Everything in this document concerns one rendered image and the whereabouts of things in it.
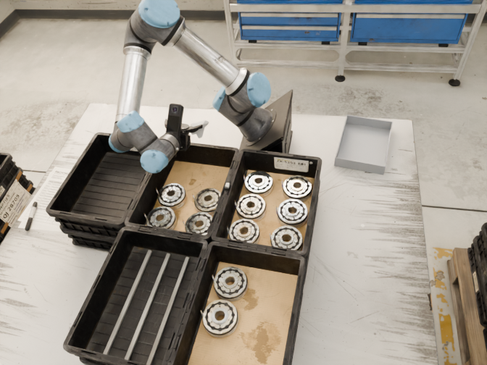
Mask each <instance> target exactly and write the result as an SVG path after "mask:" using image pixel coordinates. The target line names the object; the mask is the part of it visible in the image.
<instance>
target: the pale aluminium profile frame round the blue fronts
mask: <svg viewBox="0 0 487 365"><path fill-rule="evenodd" d="M223 2H224V8H225V18H226V24H227V29H228V40H229V46H230V56H231V62H232V63H234V65H235V66H237V67H284V68H307V69H330V70H338V75H337V76H335V81H337V82H343V81H345V77H344V70H375V71H399V72H443V73H454V75H453V78H454V79H451V80H449V85H452V86H459V85H460V81H459V79H460V77H461V74H462V71H463V69H464V67H465V64H466V61H467V58H468V56H469V54H470V51H471V48H472V46H473V43H474V41H475V37H476V35H477V33H478V30H479V28H480V24H481V23H482V20H483V17H484V14H485V13H486V10H487V0H481V1H480V4H355V3H354V2H355V0H343V1H342V4H231V3H230V0H223ZM232 12H341V25H340V31H339V35H341V41H340V43H332V42H330V41H322V42H295V41H257V40H248V41H245V40H241V37H240V38H239V41H237V40H238V36H239V33H240V26H239V19H238V20H237V23H236V24H233V17H232ZM351 12H377V13H476V15H475V18H474V20H473V23H472V26H471V27H465V25H464V27H463V30H462V34H461V36H460V38H459V39H460V42H461V45H457V44H447V43H439V44H404V43H368V42H358V43H347V38H348V32H349V30H351V25H349V23H352V19H353V17H352V16H350V14H351ZM467 32H469V34H468V35H467ZM242 48H249V49H311V50H335V51H337V52H338V53H339V58H338V59H337V60H336V61H334V62H310V61H283V60H258V59H241V58H240V55H241V51H242ZM350 51H404V52H436V53H451V54H452V58H453V61H454V65H436V64H386V63H360V62H349V61H348V60H347V59H346V58H345V57H346V55H347V54H348V53H349V52H350ZM460 53H461V56H460Z"/></svg>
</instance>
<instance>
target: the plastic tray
mask: <svg viewBox="0 0 487 365"><path fill-rule="evenodd" d="M392 126H393V122H392V121H386V120H381V119H372V118H366V117H358V116H352V115H346V119H345V123H344V127H343V130H342V134H341V138H340V141H339V144H338V149H337V152H336V157H335V162H334V166H337V167H343V168H348V169H355V170H359V171H363V172H371V173H375V174H379V175H383V174H384V171H385V168H386V161H387V156H388V148H389V143H390V139H391V131H392Z"/></svg>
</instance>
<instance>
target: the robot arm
mask: <svg viewBox="0 0 487 365"><path fill-rule="evenodd" d="M157 42H159V43H160V44H162V45H163V46H164V47H166V46H171V47H173V48H174V49H175V50H177V51H178V52H179V53H181V54H182V55H183V56H184V57H186V58H187V59H188V60H190V61H191V62H193V63H194V64H195V65H196V66H197V67H199V68H200V69H201V70H203V71H204V72H206V73H207V74H208V75H209V76H210V77H212V78H213V79H215V80H216V81H217V82H218V83H219V84H221V85H222V87H221V89H220V90H219V91H218V93H217V95H216V96H215V98H214V100H213V102H212V106H213V108H214V109H216V110H217V112H219V113H221V115H223V116H224V117H225V118H227V119H228V120H229V121H231V122H232V123H233V124H234V125H235V126H236V127H238V129H239V130H240V131H241V133H242V135H243V136H244V137H245V139H247V141H248V142H252V141H255V140H256V139H258V138H259V137H260V136H261V135H262V134H263V133H264V132H265V131H266V129H267V128H268V127H269V125H270V123H271V121H272V113H271V112H270V111H268V110H266V109H263V108H261V106H262V105H263V104H266V103H267V102H268V101H269V99H270V96H271V87H270V82H269V80H268V79H267V77H266V76H265V75H263V74H262V73H260V72H254V73H251V72H250V71H248V70H247V69H246V68H245V67H244V68H238V67H237V66H235V65H234V63H232V62H231V61H230V60H228V59H227V58H226V57H225V56H223V55H222V54H221V53H220V52H219V51H217V50H216V49H215V48H213V47H212V46H211V45H210V44H208V43H207V42H206V41H205V40H204V39H203V38H201V37H200V36H199V35H197V34H196V33H195V32H193V31H192V29H190V28H189V27H188V26H186V24H185V18H184V17H183V16H181V15H180V10H179V8H178V5H177V3H176V2H175V1H174V0H142V1H141V3H140V4H139V6H138V8H137V9H136V11H134V13H133V14H132V15H131V17H130V19H129V20H128V24H127V28H126V32H125V42H124V47H123V54H124V55H125V62H124V67H123V71H122V80H121V85H120V94H119V98H118V104H117V112H116V117H115V125H114V130H113V133H112V134H111V135H110V137H109V145H110V147H111V149H112V150H114V151H116V152H117V153H122V152H126V151H129V150H131V149H132V148H133V147H135V148H136V149H137V150H138V152H139V153H140V154H141V166H142V167H143V168H144V169H145V170H146V171H147V172H150V173H158V172H160V171H161V170H162V169H163V168H165V167H166V166H167V165H168V163H169V161H170V160H171V159H172V158H173V157H176V156H177V152H178V151H186V150H187V149H188V148H189V146H190V145H191V135H189V133H191V134H192V135H195V134H196V135H197V137H198V138H201V137H202V136H203V134H204V128H205V127H206V126H207V125H208V124H209V122H208V121H206V120H203V121H200V122H197V123H192V124H191V126H190V127H189V125H187V124H184V123H182V119H183V110H184V107H183V106H182V105H181V104H170V105H169V112H168V117H167V118H166V119H165V128H166V133H165V134H164V135H162V136H160V137H159V138H158V137H157V135H156V134H155V133H154V131H153V130H152V129H151V128H150V127H149V126H148V124H147V123H146V122H145V121H144V118H143V117H141V116H140V109H141V100H142V95H143V85H144V80H145V75H146V65H147V61H148V60H150V58H151V53H152V50H153V48H154V46H155V44H156V43H157ZM188 143H189V146H188V147H187V145H188Z"/></svg>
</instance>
